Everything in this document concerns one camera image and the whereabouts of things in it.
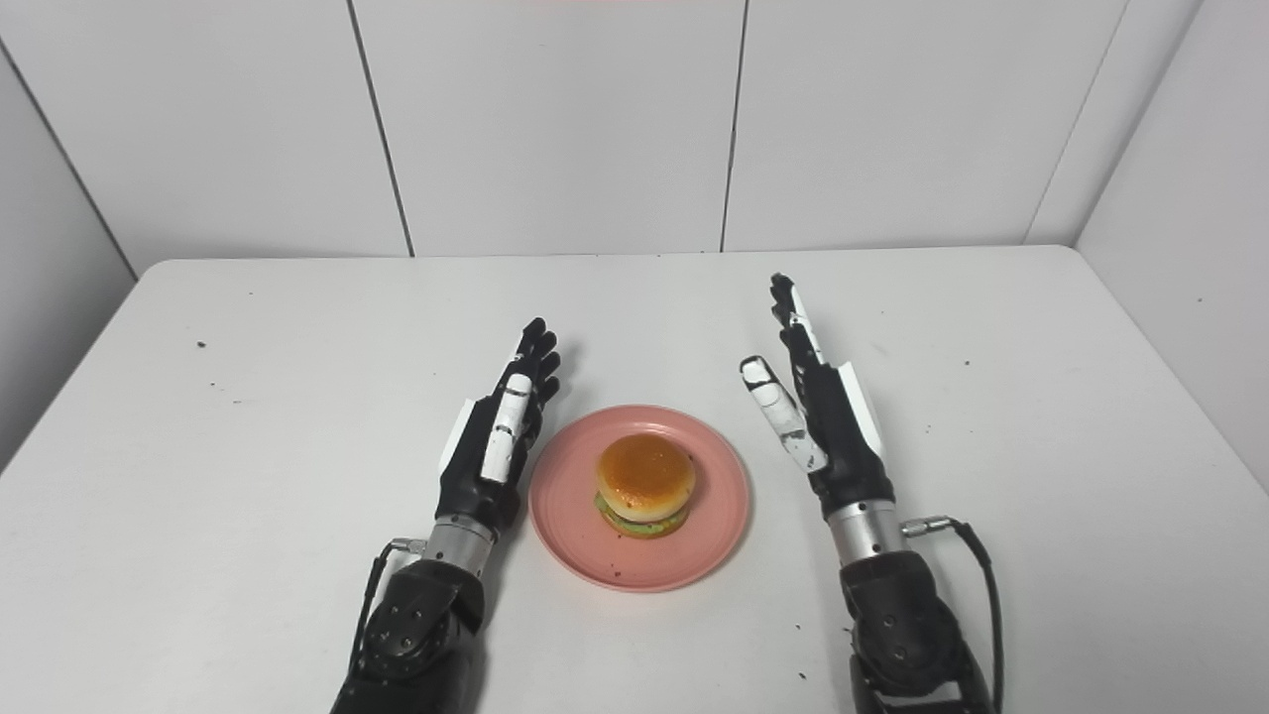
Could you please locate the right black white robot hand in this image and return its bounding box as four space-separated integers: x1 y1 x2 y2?
740 274 896 519

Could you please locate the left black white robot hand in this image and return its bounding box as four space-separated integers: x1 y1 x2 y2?
436 317 562 536

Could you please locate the pink round plate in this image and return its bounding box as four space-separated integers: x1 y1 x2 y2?
528 404 752 594

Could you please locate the toy hamburger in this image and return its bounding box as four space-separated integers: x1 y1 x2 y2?
594 432 698 540

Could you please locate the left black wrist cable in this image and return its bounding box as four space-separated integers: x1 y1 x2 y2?
352 538 427 675

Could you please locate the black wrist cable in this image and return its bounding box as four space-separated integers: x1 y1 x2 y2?
352 538 427 675
900 516 1005 685

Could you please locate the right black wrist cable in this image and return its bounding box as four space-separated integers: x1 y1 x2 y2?
900 516 1005 685

